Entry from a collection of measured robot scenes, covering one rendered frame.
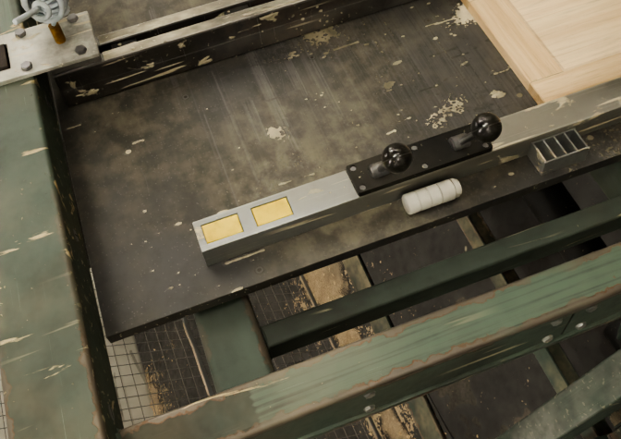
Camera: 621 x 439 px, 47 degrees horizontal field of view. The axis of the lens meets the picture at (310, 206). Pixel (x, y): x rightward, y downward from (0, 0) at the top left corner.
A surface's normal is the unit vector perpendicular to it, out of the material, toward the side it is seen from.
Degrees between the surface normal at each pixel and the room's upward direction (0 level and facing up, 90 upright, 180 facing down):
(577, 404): 0
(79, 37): 59
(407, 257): 0
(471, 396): 0
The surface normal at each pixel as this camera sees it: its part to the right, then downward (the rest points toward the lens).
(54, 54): -0.07, -0.55
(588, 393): -0.84, 0.00
